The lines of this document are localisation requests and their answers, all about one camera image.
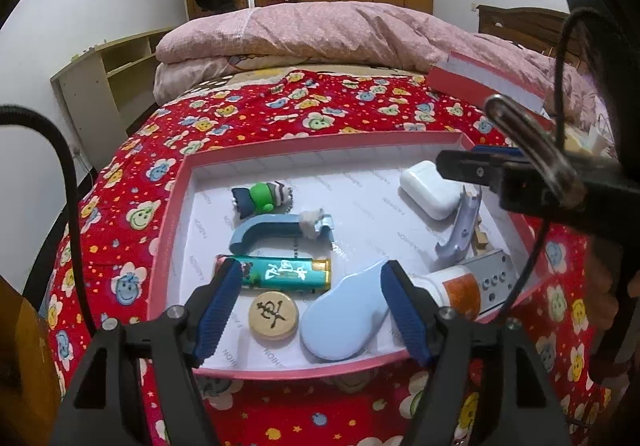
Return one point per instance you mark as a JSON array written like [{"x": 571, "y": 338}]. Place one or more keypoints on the small wooden block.
[{"x": 481, "y": 238}]

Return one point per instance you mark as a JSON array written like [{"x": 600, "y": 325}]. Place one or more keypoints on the lavender plastic clip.
[{"x": 457, "y": 236}]

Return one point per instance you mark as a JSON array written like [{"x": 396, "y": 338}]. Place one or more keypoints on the green cartoon lighter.
[{"x": 285, "y": 273}]

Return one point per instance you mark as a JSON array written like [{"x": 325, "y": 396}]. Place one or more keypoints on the pink quilt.
[{"x": 325, "y": 30}]

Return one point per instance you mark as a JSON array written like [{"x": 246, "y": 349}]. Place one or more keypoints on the white earbuds case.
[{"x": 430, "y": 191}]

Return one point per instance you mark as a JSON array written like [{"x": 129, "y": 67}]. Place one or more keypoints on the red cardboard box lid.
[{"x": 480, "y": 80}]

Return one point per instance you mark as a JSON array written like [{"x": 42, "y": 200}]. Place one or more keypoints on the red flower-print blanket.
[{"x": 115, "y": 226}]

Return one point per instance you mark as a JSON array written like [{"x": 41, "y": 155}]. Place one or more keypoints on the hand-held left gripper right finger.
[{"x": 407, "y": 321}]

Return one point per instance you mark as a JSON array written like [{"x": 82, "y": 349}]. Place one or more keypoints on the beige shelf unit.
[{"x": 85, "y": 90}]

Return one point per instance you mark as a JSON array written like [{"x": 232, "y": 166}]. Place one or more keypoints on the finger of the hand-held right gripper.
[
  {"x": 467, "y": 168},
  {"x": 495, "y": 151}
]

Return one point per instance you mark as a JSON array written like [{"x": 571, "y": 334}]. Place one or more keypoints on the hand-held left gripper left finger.
[{"x": 219, "y": 318}]

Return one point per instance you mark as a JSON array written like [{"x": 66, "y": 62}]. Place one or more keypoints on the light blue oval paddle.
[{"x": 340, "y": 321}]

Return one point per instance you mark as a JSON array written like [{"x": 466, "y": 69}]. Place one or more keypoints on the brown wooden cabinet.
[{"x": 20, "y": 366}]

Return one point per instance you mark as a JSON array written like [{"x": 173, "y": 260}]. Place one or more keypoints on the white orange-label bottle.
[{"x": 455, "y": 291}]

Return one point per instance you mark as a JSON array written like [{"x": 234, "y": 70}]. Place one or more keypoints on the round wooden chess piece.
[{"x": 273, "y": 316}]

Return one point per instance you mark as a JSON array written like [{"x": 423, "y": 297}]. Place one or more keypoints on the grey metal block with holes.
[{"x": 492, "y": 278}]

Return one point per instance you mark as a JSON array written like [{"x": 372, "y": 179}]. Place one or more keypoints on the pink cardboard box tray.
[{"x": 360, "y": 206}]

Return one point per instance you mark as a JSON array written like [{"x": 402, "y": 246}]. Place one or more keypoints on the dark wooden headboard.
[{"x": 525, "y": 25}]

